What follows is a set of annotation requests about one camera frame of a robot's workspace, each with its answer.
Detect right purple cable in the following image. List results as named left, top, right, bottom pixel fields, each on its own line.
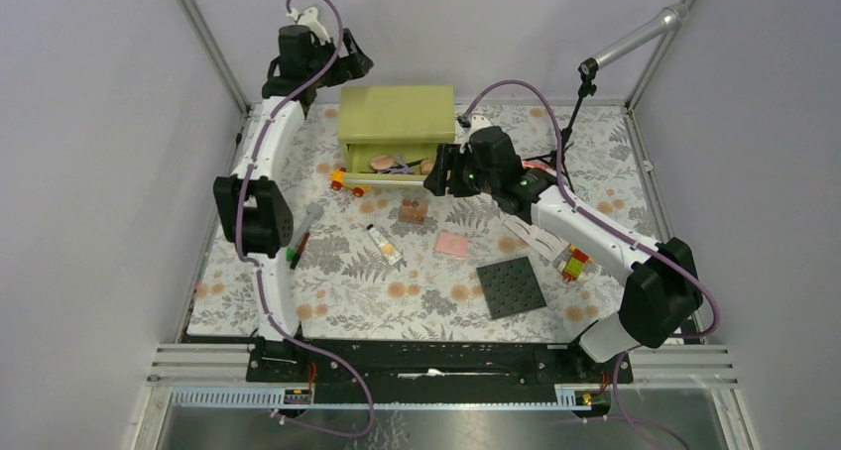
left=459, top=78, right=722, bottom=450

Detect black makeup brush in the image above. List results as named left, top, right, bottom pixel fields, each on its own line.
left=402, top=159, right=432, bottom=169

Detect yellow toy car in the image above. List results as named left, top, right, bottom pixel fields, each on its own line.
left=329, top=168, right=372, bottom=197

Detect white eyebrow stencil card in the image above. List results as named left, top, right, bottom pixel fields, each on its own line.
left=503, top=216, right=569, bottom=262

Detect orange beauty blender sponge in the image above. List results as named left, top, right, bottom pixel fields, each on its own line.
left=418, top=159, right=435, bottom=176

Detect black tripod stand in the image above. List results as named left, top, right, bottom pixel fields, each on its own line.
left=530, top=57, right=599, bottom=193

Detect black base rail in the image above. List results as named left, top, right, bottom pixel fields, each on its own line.
left=246, top=338, right=634, bottom=391

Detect red brown eyeliner pencil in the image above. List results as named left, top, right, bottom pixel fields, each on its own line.
left=290, top=232, right=310, bottom=270

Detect red yellow green toy blocks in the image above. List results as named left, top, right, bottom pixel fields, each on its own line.
left=561, top=245, right=593, bottom=282

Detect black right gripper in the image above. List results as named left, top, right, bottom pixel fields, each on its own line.
left=422, top=144, right=499, bottom=198

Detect pink lotion bottle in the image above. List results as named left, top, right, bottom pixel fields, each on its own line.
left=523, top=161, right=551, bottom=171

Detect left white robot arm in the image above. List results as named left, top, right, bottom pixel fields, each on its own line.
left=212, top=26, right=374, bottom=382

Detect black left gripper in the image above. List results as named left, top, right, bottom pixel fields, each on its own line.
left=304, top=28, right=371, bottom=88

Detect purple cable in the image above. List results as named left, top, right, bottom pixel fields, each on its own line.
left=459, top=78, right=722, bottom=450
left=235, top=0, right=377, bottom=439

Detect silver metal pole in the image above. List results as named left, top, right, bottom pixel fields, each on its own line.
left=579, top=3, right=689, bottom=75

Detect green drawer cabinet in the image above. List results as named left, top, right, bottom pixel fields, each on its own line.
left=337, top=85, right=455, bottom=186

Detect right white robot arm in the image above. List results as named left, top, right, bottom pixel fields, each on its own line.
left=423, top=126, right=703, bottom=383

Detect pink square compact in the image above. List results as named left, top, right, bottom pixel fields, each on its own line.
left=435, top=231, right=469, bottom=258

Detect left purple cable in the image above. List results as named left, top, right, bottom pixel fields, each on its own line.
left=235, top=0, right=377, bottom=439

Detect white cream tube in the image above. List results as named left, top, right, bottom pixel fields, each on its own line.
left=366, top=224, right=403, bottom=266

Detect black perforated square plate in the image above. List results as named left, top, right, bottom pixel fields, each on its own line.
left=476, top=257, right=546, bottom=320

